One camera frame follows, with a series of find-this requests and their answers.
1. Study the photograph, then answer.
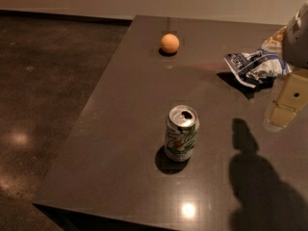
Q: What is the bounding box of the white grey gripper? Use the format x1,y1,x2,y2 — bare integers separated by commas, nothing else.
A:
261,1,308,132

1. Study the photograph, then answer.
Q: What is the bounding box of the green white 7up can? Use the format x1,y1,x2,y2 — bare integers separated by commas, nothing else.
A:
165,105,200,162

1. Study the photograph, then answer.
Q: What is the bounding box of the blue white chip bag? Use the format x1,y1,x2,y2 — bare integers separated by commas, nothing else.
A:
224,48,292,89

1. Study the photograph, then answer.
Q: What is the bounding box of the orange fruit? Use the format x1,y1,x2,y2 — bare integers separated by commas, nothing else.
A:
161,34,180,54

